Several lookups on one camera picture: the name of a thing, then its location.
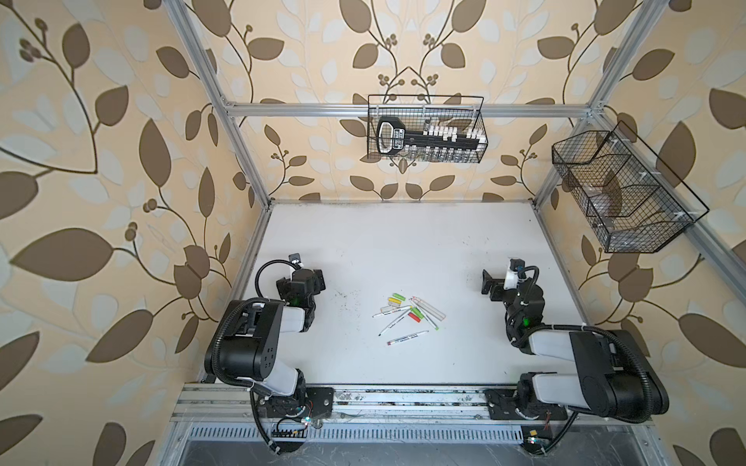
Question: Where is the white pen with black print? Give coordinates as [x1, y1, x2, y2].
[372, 305, 412, 318]

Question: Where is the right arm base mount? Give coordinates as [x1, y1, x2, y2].
[484, 388, 568, 423]

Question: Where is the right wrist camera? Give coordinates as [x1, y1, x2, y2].
[504, 258, 526, 289]

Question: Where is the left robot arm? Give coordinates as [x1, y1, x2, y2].
[204, 254, 335, 454]

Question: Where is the red white pen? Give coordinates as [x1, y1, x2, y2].
[387, 330, 429, 347]

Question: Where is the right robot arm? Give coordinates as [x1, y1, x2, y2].
[481, 259, 670, 456]

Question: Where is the rear wire basket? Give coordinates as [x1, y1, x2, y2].
[366, 93, 489, 164]

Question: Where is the side wire basket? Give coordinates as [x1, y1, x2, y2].
[552, 120, 710, 254]

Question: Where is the green white pen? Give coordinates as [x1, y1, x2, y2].
[417, 307, 439, 331]

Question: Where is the black tool with sockets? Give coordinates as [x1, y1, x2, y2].
[372, 116, 488, 157]

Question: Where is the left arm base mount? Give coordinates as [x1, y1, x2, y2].
[258, 386, 335, 419]

